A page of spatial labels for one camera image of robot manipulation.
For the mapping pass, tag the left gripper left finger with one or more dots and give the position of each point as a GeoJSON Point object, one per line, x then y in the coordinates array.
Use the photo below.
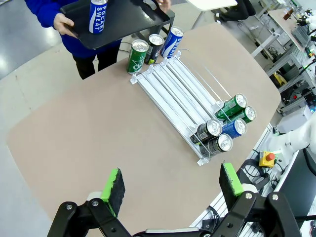
{"type": "Point", "coordinates": [116, 190]}

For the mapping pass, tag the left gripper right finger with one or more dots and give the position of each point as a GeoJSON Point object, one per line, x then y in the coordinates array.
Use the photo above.
{"type": "Point", "coordinates": [229, 185]}

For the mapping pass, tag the blue Pocari Sweat can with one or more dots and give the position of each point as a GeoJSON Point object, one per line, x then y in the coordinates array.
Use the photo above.
{"type": "Point", "coordinates": [97, 19]}
{"type": "Point", "coordinates": [170, 45]}
{"type": "Point", "coordinates": [233, 129]}

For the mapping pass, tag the black plastic serving tray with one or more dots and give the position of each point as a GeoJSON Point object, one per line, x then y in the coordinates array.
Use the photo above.
{"type": "Point", "coordinates": [123, 22]}

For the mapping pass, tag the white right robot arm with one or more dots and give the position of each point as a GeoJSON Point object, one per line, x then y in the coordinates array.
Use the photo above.
{"type": "Point", "coordinates": [296, 138]}

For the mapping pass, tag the person's right forearm blue sleeve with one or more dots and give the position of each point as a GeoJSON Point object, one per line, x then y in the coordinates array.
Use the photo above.
{"type": "Point", "coordinates": [42, 10]}

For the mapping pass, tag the person in blue hoodie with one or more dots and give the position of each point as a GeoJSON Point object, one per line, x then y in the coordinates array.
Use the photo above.
{"type": "Point", "coordinates": [74, 49]}

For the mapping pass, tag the person in black clothing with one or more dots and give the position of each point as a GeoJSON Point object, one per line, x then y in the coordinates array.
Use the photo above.
{"type": "Point", "coordinates": [237, 11]}

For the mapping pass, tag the person's right hand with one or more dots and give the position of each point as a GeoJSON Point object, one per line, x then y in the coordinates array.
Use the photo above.
{"type": "Point", "coordinates": [61, 23]}

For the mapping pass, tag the person's left hand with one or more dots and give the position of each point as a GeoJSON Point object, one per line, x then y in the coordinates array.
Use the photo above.
{"type": "Point", "coordinates": [165, 4]}

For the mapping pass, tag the black Pepsi can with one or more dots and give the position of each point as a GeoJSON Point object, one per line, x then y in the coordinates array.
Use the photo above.
{"type": "Point", "coordinates": [217, 145]}
{"type": "Point", "coordinates": [207, 132]}
{"type": "Point", "coordinates": [155, 49]}

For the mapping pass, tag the yellow emergency stop button box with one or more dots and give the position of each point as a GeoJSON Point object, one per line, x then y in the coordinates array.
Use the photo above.
{"type": "Point", "coordinates": [265, 160]}

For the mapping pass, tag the black cabinet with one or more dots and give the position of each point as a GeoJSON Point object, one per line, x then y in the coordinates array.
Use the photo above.
{"type": "Point", "coordinates": [301, 182]}

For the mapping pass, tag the green soda can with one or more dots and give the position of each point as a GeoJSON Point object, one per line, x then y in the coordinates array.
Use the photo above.
{"type": "Point", "coordinates": [135, 61]}
{"type": "Point", "coordinates": [228, 108]}
{"type": "Point", "coordinates": [249, 114]}

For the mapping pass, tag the white clear can dispenser rack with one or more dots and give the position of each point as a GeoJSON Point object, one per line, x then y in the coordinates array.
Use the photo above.
{"type": "Point", "coordinates": [172, 86]}

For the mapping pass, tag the yellow object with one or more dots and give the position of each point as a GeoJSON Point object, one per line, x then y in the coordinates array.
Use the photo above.
{"type": "Point", "coordinates": [280, 80]}

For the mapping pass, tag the metal shelving rack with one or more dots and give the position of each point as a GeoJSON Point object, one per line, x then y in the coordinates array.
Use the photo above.
{"type": "Point", "coordinates": [291, 71]}

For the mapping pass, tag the wooden lab desk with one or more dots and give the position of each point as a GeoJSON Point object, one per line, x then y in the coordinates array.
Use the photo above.
{"type": "Point", "coordinates": [281, 27]}

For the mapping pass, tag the brown bottle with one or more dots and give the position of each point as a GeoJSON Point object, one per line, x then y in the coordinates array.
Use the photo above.
{"type": "Point", "coordinates": [288, 14]}

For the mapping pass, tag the white table with slanted leg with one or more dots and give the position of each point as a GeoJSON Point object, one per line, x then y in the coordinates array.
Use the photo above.
{"type": "Point", "coordinates": [212, 3]}

